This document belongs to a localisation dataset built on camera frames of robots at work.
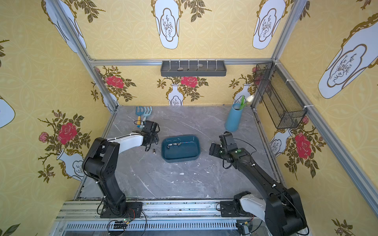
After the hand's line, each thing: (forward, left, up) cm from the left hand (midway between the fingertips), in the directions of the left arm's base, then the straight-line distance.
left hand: (153, 137), depth 100 cm
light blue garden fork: (+23, +10, -3) cm, 25 cm away
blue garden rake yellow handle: (+24, +14, -3) cm, 28 cm away
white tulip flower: (+6, -59, +28) cm, 66 cm away
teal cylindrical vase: (+5, -54, +12) cm, 55 cm away
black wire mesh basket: (-6, -74, +32) cm, 80 cm away
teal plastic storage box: (-7, -20, -3) cm, 21 cm away
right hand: (-15, -38, +7) cm, 42 cm away
